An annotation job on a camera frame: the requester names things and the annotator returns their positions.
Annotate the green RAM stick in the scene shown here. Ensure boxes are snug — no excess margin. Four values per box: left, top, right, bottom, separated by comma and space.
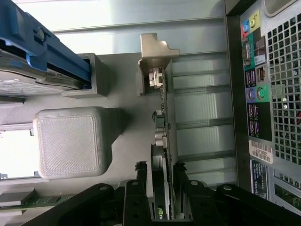
0, 193, 72, 210

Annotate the grey printed parts rack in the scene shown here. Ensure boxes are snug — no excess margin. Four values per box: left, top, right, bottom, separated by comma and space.
0, 32, 181, 226

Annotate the black open PC case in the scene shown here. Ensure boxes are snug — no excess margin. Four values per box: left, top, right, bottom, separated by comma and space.
223, 0, 301, 214

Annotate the CPU with silver lid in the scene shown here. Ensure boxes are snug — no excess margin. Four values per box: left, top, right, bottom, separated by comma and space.
0, 124, 36, 180

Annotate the hard disk in blue caddy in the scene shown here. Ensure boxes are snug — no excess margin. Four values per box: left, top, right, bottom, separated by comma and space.
0, 0, 93, 97

